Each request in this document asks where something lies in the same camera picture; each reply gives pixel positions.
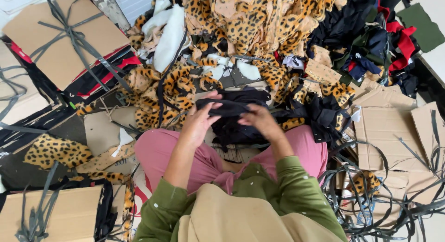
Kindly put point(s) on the black fabric scrap bunch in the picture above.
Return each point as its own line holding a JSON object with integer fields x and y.
{"x": 321, "y": 117}

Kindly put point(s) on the heap of leopard print scraps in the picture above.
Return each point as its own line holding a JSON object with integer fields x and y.
{"x": 240, "y": 44}

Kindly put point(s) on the white fleece fabric piece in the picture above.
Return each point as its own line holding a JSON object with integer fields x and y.
{"x": 170, "y": 38}

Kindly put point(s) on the heap of dark mixed scraps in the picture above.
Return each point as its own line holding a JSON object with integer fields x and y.
{"x": 368, "y": 44}

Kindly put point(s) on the beige headscarf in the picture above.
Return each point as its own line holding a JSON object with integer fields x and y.
{"x": 243, "y": 219}

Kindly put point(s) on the pile of black fabric pieces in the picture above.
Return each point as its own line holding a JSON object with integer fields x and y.
{"x": 236, "y": 127}

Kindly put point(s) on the person's right fingers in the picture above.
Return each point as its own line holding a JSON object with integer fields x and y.
{"x": 251, "y": 114}

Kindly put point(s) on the small leopard print scrap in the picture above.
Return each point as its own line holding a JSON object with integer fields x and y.
{"x": 363, "y": 182}

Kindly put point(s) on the dark green fabric piece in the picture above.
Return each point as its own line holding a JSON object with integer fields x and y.
{"x": 421, "y": 26}

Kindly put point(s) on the green long-sleeved top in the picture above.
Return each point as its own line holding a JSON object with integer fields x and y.
{"x": 243, "y": 203}

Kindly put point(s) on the person's left hand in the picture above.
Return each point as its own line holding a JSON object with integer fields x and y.
{"x": 196, "y": 125}

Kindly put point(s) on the leopard print fabric piece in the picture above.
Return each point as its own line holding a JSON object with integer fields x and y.
{"x": 57, "y": 152}

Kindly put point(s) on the flattened cardboard box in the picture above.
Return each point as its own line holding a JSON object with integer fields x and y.
{"x": 389, "y": 137}

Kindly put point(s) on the pink trousers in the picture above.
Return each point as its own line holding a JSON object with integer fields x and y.
{"x": 229, "y": 158}

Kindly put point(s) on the black fabric piece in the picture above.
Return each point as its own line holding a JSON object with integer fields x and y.
{"x": 227, "y": 108}

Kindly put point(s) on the person's right hand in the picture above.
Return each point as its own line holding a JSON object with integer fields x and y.
{"x": 261, "y": 122}

